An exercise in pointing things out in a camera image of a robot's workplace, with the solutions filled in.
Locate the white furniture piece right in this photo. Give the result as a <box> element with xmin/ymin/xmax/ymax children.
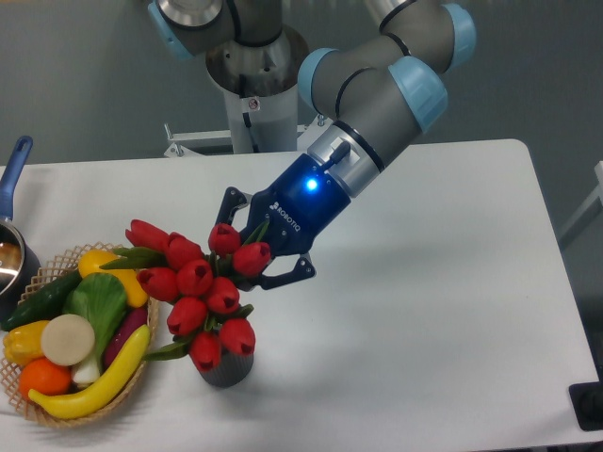
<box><xmin>558</xmin><ymin>161</ymin><xmax>602</xmax><ymax>251</ymax></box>

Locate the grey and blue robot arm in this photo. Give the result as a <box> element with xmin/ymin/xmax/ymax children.
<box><xmin>148</xmin><ymin>1</ymin><xmax>476</xmax><ymax>290</ymax></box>

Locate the purple eggplant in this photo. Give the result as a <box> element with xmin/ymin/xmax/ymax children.
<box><xmin>103</xmin><ymin>307</ymin><xmax>147</xmax><ymax>369</ymax></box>

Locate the dark grey ribbed vase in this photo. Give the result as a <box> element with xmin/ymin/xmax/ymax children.
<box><xmin>201</xmin><ymin>351</ymin><xmax>254</xmax><ymax>388</ymax></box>

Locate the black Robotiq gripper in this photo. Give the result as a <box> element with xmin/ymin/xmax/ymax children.
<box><xmin>215</xmin><ymin>154</ymin><xmax>350</xmax><ymax>291</ymax></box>

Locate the white metal base frame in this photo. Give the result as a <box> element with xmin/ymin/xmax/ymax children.
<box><xmin>163</xmin><ymin>114</ymin><xmax>333</xmax><ymax>158</ymax></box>

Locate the red tulip bouquet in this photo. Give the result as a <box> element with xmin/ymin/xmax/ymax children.
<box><xmin>102</xmin><ymin>219</ymin><xmax>272</xmax><ymax>374</ymax></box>

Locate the woven wicker basket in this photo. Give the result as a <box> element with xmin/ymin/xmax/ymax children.
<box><xmin>1</xmin><ymin>242</ymin><xmax>146</xmax><ymax>428</ymax></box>

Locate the blue handled saucepan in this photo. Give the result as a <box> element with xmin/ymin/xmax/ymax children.
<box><xmin>1</xmin><ymin>136</ymin><xmax>41</xmax><ymax>321</ymax></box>

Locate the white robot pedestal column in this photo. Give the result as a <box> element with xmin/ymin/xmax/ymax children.
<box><xmin>205</xmin><ymin>25</ymin><xmax>309</xmax><ymax>153</ymax></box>

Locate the green cucumber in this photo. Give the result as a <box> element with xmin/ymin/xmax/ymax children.
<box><xmin>1</xmin><ymin>271</ymin><xmax>82</xmax><ymax>331</ymax></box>

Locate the black device at table edge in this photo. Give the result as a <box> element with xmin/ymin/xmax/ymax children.
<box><xmin>568</xmin><ymin>381</ymin><xmax>602</xmax><ymax>431</ymax></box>

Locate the yellow bell pepper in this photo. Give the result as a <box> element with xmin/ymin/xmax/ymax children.
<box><xmin>3</xmin><ymin>320</ymin><xmax>50</xmax><ymax>366</ymax></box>

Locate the orange fruit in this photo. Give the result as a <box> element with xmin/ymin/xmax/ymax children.
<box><xmin>19</xmin><ymin>358</ymin><xmax>72</xmax><ymax>399</ymax></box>

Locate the yellow banana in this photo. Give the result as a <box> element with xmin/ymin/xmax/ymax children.
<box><xmin>28</xmin><ymin>325</ymin><xmax>151</xmax><ymax>420</ymax></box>

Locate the green bok choy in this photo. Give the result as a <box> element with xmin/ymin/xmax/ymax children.
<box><xmin>62</xmin><ymin>273</ymin><xmax>127</xmax><ymax>388</ymax></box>

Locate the yellow squash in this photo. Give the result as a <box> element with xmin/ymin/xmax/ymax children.
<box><xmin>77</xmin><ymin>250</ymin><xmax>148</xmax><ymax>308</ymax></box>

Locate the beige round radish slice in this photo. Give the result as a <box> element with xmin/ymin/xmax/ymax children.
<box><xmin>41</xmin><ymin>314</ymin><xmax>95</xmax><ymax>366</ymax></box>

